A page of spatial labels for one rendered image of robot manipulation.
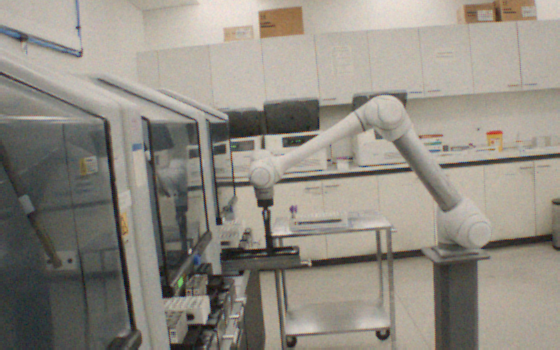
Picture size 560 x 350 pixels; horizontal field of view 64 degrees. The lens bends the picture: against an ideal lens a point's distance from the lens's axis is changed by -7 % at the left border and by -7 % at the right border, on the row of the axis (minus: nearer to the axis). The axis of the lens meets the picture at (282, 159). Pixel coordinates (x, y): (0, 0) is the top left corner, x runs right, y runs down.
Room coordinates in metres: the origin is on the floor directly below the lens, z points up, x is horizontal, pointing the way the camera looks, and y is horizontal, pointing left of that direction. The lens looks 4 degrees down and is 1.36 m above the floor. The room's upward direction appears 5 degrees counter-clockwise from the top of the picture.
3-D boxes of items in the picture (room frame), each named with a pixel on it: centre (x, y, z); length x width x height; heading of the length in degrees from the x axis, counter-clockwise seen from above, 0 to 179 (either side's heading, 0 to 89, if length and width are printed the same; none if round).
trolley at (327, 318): (2.53, -0.22, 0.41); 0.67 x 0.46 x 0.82; 87
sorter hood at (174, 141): (1.42, 0.54, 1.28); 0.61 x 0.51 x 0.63; 179
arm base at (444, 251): (2.14, -0.77, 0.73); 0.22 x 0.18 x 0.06; 179
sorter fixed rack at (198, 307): (1.34, 0.41, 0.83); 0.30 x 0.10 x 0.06; 89
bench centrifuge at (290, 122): (4.64, -0.13, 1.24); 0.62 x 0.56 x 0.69; 179
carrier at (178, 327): (1.19, 0.31, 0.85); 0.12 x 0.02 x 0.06; 179
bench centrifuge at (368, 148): (4.62, -0.98, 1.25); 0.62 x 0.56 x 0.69; 178
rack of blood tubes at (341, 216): (2.42, -0.15, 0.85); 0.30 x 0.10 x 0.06; 86
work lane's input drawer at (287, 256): (2.05, 0.28, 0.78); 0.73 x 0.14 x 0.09; 89
